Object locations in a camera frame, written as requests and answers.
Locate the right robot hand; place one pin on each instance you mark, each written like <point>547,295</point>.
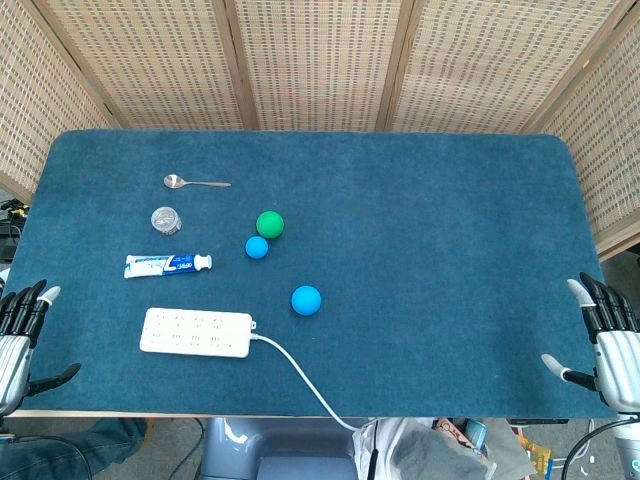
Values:
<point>615,350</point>

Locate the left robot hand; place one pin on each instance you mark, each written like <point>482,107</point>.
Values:
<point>15,345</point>

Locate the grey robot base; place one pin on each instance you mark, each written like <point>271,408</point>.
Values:
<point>270,450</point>

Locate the white power strip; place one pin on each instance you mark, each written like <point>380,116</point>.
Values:
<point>196,332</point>

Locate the blue jeans leg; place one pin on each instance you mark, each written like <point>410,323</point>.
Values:
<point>65,450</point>

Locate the white blue toothpaste tube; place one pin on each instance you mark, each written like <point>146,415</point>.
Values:
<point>165,265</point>

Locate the small clear plastic cup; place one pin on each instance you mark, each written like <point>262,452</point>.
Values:
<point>166,221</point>

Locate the white plastic bag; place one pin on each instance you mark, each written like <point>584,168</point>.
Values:
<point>425,450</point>

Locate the blue table mat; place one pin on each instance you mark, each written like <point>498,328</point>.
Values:
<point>400,275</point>

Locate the metal spoon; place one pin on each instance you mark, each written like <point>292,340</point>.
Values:
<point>192,182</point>

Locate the small blue ball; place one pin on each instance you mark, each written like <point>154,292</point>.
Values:
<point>256,247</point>

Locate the green ball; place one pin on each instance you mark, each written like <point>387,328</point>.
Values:
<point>270,224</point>

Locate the large blue ball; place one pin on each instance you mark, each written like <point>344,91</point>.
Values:
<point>306,300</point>

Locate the woven bamboo folding screen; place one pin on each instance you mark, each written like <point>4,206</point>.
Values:
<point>320,60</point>

